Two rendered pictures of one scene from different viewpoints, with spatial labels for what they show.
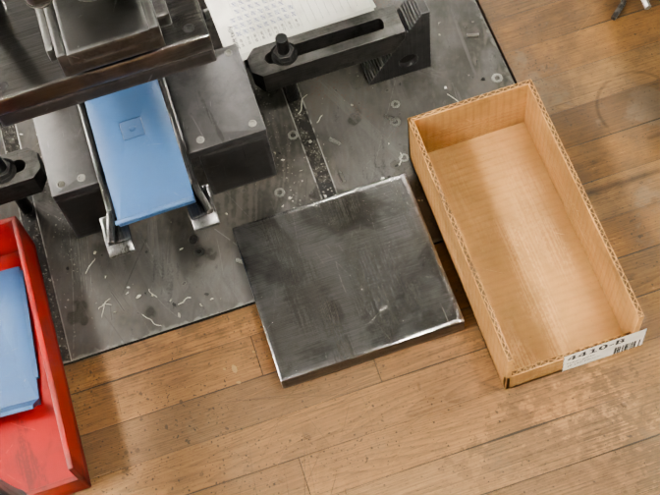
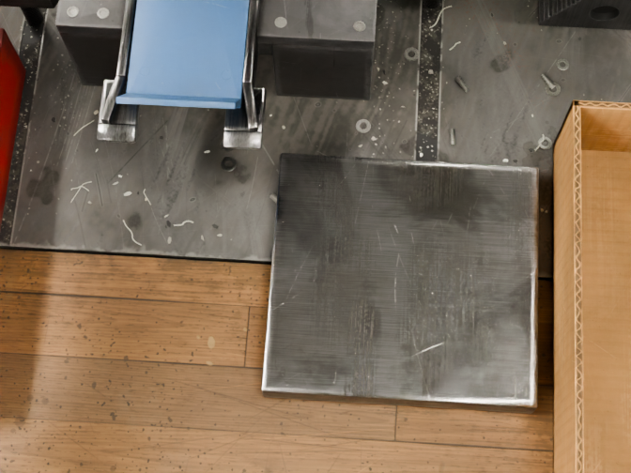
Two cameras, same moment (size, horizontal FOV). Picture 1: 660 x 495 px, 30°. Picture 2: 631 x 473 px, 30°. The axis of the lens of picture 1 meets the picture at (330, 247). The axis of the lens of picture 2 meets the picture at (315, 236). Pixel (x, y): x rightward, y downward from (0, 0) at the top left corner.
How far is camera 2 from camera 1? 0.38 m
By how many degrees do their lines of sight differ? 9
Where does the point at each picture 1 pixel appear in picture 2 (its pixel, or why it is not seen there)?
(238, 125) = (339, 21)
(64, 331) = (16, 202)
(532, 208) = not seen: outside the picture
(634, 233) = not seen: outside the picture
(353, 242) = (431, 236)
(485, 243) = (607, 306)
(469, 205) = (607, 245)
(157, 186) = (197, 65)
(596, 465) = not seen: outside the picture
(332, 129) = (466, 66)
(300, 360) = (298, 373)
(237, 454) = (169, 460)
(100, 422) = (13, 343)
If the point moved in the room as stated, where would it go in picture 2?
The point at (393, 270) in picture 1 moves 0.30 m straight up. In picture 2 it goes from (469, 297) to (556, 84)
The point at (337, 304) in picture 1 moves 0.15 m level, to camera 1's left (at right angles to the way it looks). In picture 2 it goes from (377, 314) to (146, 270)
